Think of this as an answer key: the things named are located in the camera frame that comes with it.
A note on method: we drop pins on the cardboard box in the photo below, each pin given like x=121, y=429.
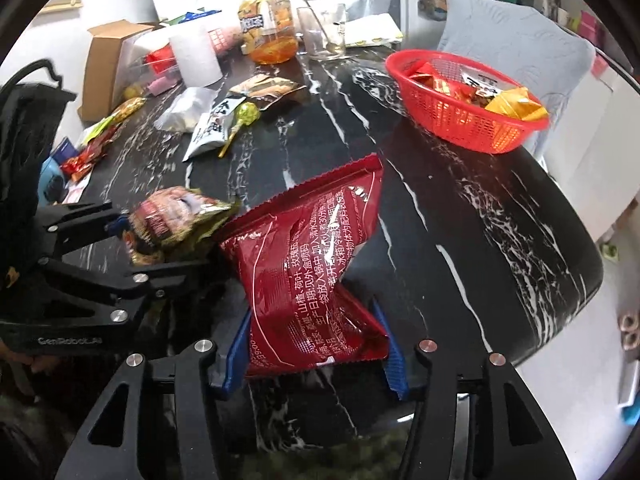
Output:
x=105, y=70

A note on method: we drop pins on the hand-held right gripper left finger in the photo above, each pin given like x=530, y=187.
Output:
x=235, y=362

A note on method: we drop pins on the red candy wrappers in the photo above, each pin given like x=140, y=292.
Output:
x=85, y=159

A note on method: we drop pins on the red gold-print snack packet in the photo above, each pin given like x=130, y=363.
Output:
x=452, y=91

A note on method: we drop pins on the white chest freezer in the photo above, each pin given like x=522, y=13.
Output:
x=605, y=150

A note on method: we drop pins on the toilet paper roll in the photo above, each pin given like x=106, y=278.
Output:
x=195, y=55

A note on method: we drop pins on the grey chair cushion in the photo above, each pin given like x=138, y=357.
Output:
x=515, y=55

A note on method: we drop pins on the green lollipop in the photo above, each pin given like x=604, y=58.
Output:
x=243, y=116

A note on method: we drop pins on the clear zip bag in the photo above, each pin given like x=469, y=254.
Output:
x=185, y=110

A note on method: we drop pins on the blue packet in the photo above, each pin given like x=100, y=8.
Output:
x=200, y=15

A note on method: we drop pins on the green brown snack packet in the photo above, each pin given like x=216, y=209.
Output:
x=175, y=220

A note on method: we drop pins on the red plastic basket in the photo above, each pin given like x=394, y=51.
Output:
x=465, y=120

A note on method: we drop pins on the pink box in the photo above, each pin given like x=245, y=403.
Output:
x=590, y=25

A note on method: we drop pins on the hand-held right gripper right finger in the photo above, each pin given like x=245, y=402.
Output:
x=398, y=375

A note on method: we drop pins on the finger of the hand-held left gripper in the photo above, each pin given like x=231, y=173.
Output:
x=135, y=280
x=75, y=225

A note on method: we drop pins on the pink block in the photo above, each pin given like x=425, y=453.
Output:
x=162, y=86

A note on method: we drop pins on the red plastic container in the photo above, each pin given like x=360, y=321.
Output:
x=160, y=60

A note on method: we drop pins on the metal spoon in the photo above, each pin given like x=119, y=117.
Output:
x=316, y=17

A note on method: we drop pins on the white black-print snack packet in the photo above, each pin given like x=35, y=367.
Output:
x=481, y=81
x=212, y=130

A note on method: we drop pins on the tan seaweed snack packet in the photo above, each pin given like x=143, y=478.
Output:
x=267, y=91

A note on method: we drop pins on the beige slipper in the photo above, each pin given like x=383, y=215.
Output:
x=629, y=322
x=631, y=340

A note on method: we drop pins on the blue card box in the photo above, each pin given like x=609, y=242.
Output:
x=52, y=170

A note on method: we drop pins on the white tray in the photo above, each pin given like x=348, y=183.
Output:
x=165, y=30

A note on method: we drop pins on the green yellow snack packet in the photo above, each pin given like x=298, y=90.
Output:
x=112, y=120

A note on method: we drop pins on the yellow white packet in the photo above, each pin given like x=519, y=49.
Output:
x=372, y=30

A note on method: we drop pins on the dark red snack packet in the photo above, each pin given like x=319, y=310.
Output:
x=310, y=270

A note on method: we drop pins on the orange drink bottle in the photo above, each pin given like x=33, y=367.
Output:
x=265, y=22

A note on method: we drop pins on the glass cup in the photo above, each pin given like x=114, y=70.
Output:
x=322, y=35

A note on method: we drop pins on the pink paper cup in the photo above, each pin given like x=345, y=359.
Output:
x=225, y=39

